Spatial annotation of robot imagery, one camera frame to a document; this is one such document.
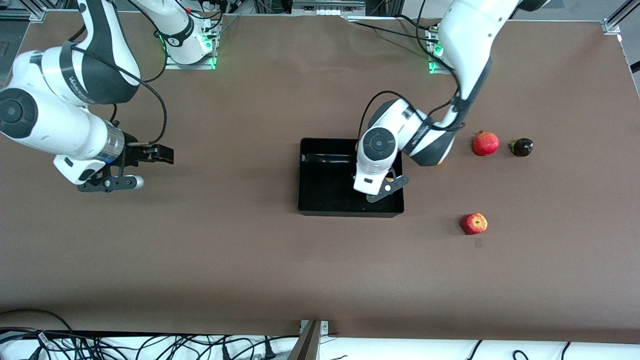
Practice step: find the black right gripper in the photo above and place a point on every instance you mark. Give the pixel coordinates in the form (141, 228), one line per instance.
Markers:
(133, 154)

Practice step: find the black plastic box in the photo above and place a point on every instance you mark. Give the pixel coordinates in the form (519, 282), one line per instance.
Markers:
(325, 195)

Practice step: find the red yellow apple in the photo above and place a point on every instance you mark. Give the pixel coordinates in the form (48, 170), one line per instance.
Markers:
(474, 224)

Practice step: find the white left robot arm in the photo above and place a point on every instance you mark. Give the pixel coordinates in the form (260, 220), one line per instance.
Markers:
(470, 40)

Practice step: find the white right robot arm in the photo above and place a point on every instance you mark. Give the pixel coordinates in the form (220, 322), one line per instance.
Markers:
(50, 120)

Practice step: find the white sheet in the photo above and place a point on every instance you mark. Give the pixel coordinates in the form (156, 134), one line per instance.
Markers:
(400, 350)

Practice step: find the red pomegranate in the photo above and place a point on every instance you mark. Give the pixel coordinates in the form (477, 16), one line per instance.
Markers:
(486, 143)

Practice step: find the dark purple mangosteen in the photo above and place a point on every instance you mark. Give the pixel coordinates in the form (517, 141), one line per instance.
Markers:
(522, 147)

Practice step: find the aluminium corner profile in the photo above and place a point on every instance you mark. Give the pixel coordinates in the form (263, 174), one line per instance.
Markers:
(612, 22)

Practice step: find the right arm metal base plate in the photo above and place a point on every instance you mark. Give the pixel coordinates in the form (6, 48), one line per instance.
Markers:
(172, 64)

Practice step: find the metal bracket with dark post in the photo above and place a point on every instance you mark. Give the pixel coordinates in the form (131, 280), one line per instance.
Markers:
(307, 345)

